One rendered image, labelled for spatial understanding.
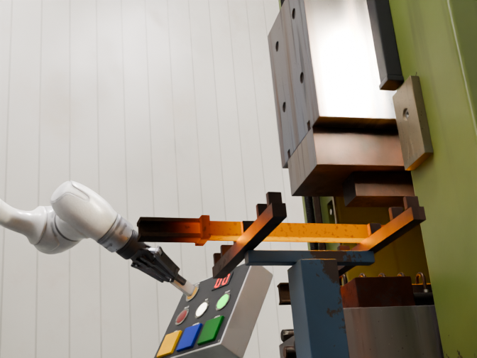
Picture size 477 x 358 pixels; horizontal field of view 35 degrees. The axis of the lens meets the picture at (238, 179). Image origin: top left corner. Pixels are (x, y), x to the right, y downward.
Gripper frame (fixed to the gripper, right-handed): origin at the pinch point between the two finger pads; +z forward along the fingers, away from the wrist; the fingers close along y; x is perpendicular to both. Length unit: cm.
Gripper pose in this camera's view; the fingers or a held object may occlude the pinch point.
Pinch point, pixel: (182, 284)
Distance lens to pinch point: 204.1
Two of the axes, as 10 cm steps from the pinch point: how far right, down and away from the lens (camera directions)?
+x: 3.2, -7.2, 6.2
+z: 7.2, 6.1, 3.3
